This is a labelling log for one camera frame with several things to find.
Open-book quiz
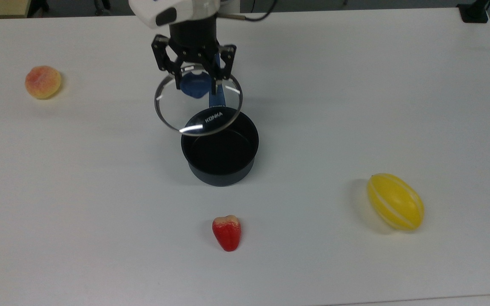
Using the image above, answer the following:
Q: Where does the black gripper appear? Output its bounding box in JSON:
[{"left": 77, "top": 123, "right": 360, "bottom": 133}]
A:
[{"left": 151, "top": 17, "right": 237, "bottom": 95}]

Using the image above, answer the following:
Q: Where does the glass lid with blue knob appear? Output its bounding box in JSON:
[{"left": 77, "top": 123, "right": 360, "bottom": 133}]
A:
[{"left": 154, "top": 64, "right": 243, "bottom": 137}]

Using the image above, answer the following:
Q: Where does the orange toy peach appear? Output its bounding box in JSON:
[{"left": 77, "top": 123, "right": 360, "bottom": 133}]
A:
[{"left": 25, "top": 65, "right": 62, "bottom": 100}]

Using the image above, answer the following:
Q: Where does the red toy wax apple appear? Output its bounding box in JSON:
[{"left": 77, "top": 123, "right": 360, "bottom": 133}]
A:
[{"left": 212, "top": 215, "right": 242, "bottom": 252}]

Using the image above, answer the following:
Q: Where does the yellow striped toy melon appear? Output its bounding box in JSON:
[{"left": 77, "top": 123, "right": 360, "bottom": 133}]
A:
[{"left": 367, "top": 173, "right": 425, "bottom": 231}]

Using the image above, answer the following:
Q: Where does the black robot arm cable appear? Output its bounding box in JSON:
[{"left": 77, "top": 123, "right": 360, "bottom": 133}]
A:
[{"left": 217, "top": 0, "right": 278, "bottom": 22}]

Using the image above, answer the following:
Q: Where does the dark saucepan with blue handle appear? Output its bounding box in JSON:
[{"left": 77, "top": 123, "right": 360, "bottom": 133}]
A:
[{"left": 180, "top": 54, "right": 259, "bottom": 187}]

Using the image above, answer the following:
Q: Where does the black camera pole with clamp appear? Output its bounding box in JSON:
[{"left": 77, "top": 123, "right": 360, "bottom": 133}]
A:
[{"left": 457, "top": 0, "right": 490, "bottom": 24}]

